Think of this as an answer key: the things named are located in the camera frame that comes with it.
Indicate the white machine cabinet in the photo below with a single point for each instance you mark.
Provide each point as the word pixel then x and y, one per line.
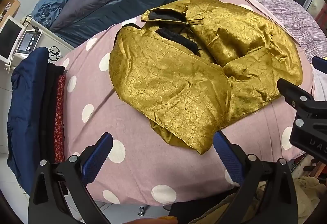
pixel 35 35

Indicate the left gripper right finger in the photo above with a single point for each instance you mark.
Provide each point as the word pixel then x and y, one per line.
pixel 279 201

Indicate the wooden wall shelf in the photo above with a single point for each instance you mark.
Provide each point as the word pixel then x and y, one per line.
pixel 8 8

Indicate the navy blue folded garment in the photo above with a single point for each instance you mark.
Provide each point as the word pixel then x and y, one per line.
pixel 28 80

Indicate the red floral folded garment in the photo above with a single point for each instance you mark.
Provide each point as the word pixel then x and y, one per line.
pixel 58 134

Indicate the white framed monitor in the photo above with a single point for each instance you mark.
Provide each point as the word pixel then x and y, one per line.
pixel 11 32

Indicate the black folded garment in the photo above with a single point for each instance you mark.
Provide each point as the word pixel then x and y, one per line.
pixel 47 112

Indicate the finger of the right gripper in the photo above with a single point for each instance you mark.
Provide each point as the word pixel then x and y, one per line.
pixel 309 127
pixel 320 64

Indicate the beige cloth pile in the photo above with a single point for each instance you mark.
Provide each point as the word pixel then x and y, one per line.
pixel 309 191

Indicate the blue crumpled cloth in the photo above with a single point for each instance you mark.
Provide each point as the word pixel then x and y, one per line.
pixel 46 11

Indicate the gold satin jacket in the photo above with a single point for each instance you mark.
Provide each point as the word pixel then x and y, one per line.
pixel 198 66

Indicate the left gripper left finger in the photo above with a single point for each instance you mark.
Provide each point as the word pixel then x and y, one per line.
pixel 47 203

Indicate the mauve knitted blanket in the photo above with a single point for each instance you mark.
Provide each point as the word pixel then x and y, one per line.
pixel 300 24

